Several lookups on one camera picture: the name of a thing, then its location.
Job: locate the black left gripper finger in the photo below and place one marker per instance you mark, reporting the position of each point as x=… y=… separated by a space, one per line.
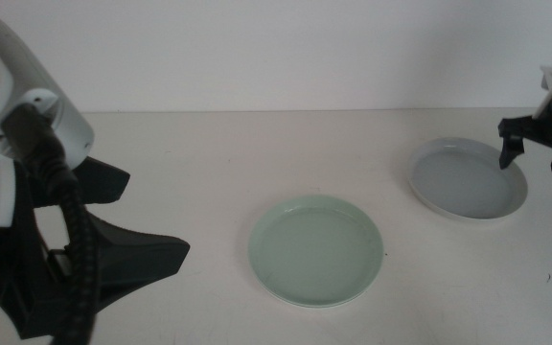
x=103 y=182
x=137 y=259

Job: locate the pale green shallow bowl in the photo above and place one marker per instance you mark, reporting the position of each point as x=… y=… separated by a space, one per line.
x=316 y=249

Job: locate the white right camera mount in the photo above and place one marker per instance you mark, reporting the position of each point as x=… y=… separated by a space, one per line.
x=551 y=79

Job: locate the grey shallow bowl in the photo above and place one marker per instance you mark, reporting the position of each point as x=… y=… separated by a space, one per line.
x=463 y=184

